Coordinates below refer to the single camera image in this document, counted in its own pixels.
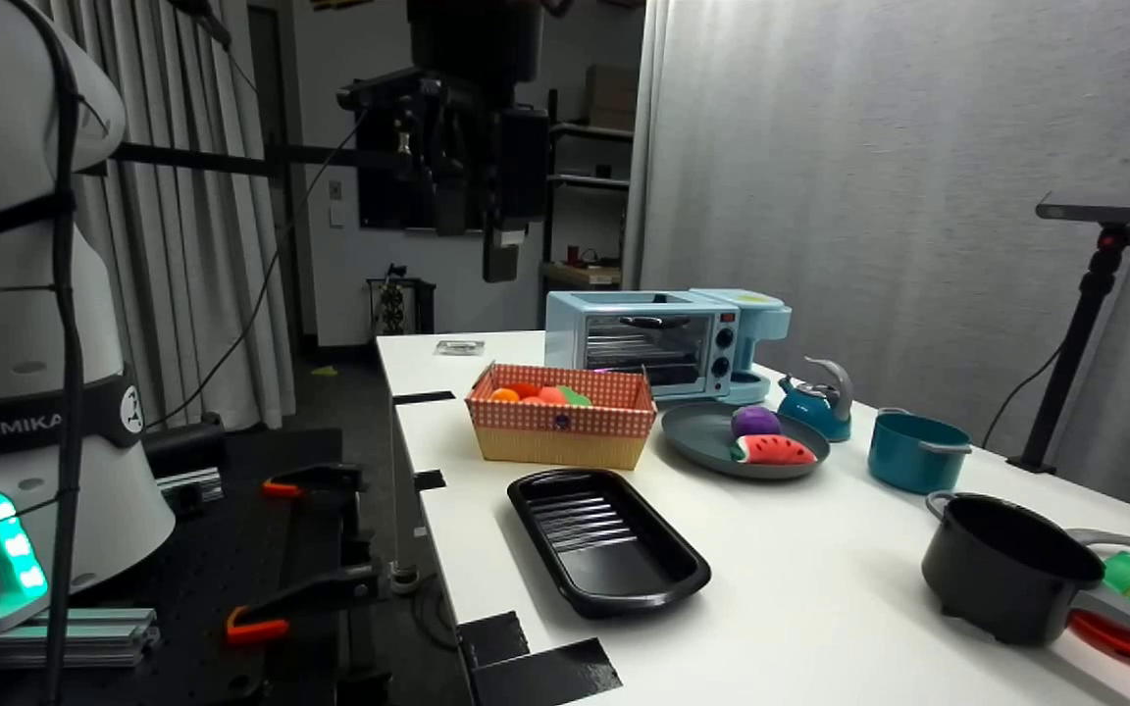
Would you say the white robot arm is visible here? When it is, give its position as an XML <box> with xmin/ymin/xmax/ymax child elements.
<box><xmin>0</xmin><ymin>0</ymin><xmax>172</xmax><ymax>634</ymax></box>

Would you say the brown checkered box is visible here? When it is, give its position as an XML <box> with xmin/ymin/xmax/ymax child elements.
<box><xmin>469</xmin><ymin>363</ymin><xmax>658</xmax><ymax>469</ymax></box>

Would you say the black ribbed tray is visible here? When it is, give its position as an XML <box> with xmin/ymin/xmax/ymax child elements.
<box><xmin>505</xmin><ymin>469</ymin><xmax>709</xmax><ymax>619</ymax></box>

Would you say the light blue toy oven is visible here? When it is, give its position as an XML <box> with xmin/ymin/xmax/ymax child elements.
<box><xmin>546</xmin><ymin>286</ymin><xmax>795</xmax><ymax>405</ymax></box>

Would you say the grey round plate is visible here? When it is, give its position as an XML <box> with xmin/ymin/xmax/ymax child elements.
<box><xmin>664</xmin><ymin>405</ymin><xmax>832</xmax><ymax>482</ymax></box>

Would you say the purple plush toy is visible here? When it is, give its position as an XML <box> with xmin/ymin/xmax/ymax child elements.
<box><xmin>729</xmin><ymin>405</ymin><xmax>787</xmax><ymax>434</ymax></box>

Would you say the black shelf unit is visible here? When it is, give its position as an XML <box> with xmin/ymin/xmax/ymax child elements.
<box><xmin>539</xmin><ymin>96</ymin><xmax>634</xmax><ymax>290</ymax></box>

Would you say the plush watermelon slice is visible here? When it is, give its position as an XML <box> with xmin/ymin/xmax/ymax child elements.
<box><xmin>734</xmin><ymin>434</ymin><xmax>819</xmax><ymax>468</ymax></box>

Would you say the teal toy kettle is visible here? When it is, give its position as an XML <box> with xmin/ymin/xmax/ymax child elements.
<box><xmin>781</xmin><ymin>358</ymin><xmax>853</xmax><ymax>443</ymax></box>

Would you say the orange clamp near table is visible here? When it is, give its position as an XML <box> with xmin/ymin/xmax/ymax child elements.
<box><xmin>258</xmin><ymin>468</ymin><xmax>364</xmax><ymax>503</ymax></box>

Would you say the black tape patch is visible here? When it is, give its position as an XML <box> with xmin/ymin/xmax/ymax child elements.
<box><xmin>474</xmin><ymin>639</ymin><xmax>619</xmax><ymax>706</ymax></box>

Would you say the teal toy pot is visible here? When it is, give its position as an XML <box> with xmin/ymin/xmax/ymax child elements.
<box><xmin>868</xmin><ymin>413</ymin><xmax>972</xmax><ymax>492</ymax></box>

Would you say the black toy pot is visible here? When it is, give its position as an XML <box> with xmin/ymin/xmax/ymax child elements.
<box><xmin>924</xmin><ymin>492</ymin><xmax>1104</xmax><ymax>648</ymax></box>

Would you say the black tripod stand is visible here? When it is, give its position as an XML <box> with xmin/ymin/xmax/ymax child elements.
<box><xmin>1017</xmin><ymin>193</ymin><xmax>1130</xmax><ymax>469</ymax></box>

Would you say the orange handled clamp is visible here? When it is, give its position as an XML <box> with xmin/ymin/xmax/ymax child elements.
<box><xmin>226</xmin><ymin>563</ymin><xmax>376</xmax><ymax>648</ymax></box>

